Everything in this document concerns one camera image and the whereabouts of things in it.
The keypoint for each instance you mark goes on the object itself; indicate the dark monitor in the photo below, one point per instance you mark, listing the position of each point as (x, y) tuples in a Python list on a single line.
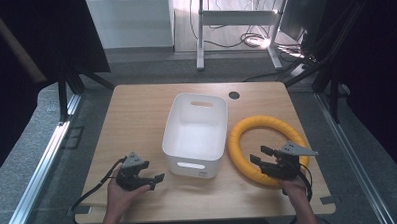
[(291, 20)]

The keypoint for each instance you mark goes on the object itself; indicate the person's left hand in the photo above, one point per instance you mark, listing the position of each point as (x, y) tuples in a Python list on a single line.
[(118, 200)]

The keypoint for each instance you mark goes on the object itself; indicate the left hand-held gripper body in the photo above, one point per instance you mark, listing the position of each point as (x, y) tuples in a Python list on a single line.
[(130, 176)]

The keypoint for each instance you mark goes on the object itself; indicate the aluminium floor rail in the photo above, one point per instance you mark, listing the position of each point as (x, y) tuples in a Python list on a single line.
[(38, 177), (355, 166)]

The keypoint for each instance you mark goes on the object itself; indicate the black curtain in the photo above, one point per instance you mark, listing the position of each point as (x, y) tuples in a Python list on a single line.
[(24, 38), (378, 69)]

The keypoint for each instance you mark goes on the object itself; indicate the black tripod stand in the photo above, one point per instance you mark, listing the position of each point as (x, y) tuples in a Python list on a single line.
[(63, 96), (332, 87)]

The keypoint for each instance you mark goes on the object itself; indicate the person's right hand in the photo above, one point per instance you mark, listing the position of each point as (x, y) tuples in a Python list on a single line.
[(296, 188)]

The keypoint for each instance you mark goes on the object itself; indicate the white metal desk frame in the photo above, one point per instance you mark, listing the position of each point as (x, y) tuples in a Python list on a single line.
[(200, 42)]

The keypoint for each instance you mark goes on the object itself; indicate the tan bar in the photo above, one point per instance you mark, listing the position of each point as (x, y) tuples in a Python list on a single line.
[(14, 48)]

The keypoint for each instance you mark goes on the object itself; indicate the white plastic basket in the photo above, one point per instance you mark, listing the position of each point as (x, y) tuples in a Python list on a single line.
[(194, 142)]

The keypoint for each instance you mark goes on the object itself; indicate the white power strip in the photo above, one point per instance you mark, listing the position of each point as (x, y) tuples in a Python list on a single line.
[(298, 70)]

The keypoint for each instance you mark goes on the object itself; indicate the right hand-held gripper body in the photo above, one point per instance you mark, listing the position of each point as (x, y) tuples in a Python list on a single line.
[(283, 167)]

